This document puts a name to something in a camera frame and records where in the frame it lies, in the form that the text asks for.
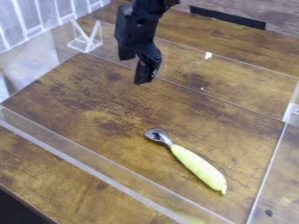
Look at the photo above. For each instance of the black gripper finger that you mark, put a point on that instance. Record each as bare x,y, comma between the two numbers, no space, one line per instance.
145,72

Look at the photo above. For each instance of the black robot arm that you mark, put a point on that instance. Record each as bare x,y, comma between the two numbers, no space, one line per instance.
136,22

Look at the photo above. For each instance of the black strip on table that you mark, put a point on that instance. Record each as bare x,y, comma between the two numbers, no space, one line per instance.
228,17

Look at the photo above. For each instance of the clear acrylic triangular bracket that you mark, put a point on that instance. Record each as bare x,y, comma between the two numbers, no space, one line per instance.
85,43

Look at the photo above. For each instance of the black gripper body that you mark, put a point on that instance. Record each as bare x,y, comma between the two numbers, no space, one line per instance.
136,22

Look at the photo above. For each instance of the green handled metal spoon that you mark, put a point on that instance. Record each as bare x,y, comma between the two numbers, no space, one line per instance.
201,168

